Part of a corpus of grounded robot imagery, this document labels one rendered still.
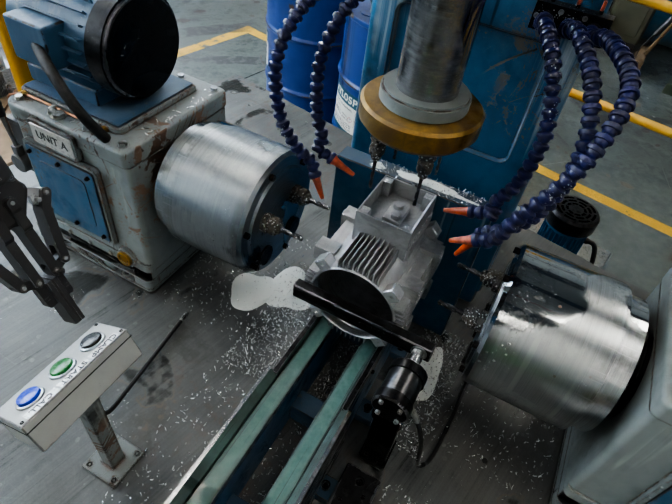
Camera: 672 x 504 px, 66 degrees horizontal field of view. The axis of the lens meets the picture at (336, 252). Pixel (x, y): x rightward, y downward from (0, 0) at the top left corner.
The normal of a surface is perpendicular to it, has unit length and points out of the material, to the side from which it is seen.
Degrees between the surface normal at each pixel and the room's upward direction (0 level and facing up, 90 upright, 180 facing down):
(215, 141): 9
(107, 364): 65
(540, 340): 47
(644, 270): 0
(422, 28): 90
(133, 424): 0
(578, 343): 39
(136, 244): 89
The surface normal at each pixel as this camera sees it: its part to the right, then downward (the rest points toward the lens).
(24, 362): 0.11, -0.70
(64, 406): 0.84, 0.07
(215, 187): -0.27, -0.05
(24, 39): -0.47, 0.59
